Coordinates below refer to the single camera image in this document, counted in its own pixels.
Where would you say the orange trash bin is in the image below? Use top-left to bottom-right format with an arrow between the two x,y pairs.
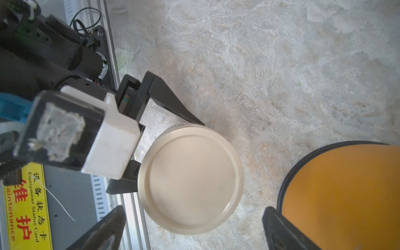
277,141 -> 400,250

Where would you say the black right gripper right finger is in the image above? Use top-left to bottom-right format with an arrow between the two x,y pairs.
262,206 -> 321,250

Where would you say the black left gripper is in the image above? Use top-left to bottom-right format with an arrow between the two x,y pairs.
106,71 -> 205,195

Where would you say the yellow maintenance status card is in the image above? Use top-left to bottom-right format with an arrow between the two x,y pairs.
3,163 -> 53,250

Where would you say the cream jar lid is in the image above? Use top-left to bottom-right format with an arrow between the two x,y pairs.
137,124 -> 244,235

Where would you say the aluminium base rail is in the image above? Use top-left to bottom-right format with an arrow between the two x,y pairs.
62,0 -> 152,250

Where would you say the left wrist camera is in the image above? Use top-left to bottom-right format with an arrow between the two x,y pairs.
13,86 -> 141,180

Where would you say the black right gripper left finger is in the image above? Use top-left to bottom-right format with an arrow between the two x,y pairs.
67,205 -> 126,250

